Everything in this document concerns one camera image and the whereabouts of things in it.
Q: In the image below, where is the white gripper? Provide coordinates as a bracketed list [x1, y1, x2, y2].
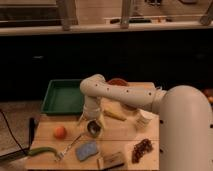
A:
[83, 96, 101, 120]

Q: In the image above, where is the dark metal cup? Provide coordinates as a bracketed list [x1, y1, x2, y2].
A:
[87, 120, 101, 137]

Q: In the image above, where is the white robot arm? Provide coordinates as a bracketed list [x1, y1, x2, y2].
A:
[80, 74, 213, 171]

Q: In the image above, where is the green plastic tray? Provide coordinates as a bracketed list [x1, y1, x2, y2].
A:
[41, 79, 84, 116]

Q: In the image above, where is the dark red bowl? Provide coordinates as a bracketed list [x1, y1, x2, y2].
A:
[107, 78, 128, 86]

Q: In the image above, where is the orange fruit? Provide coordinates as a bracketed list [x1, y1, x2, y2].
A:
[53, 126, 67, 139]

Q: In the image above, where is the blue sponge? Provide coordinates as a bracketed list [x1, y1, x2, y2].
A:
[75, 141, 99, 161]

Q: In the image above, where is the wooden block brush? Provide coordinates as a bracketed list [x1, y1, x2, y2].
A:
[97, 152, 125, 170]

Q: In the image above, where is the silver metal fork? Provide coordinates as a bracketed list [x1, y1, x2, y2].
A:
[55, 133, 84, 162]

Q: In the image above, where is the green handled brush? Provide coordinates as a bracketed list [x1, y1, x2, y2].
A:
[28, 147, 58, 156]

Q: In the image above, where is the black cable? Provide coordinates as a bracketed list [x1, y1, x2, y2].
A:
[0, 109, 29, 160]

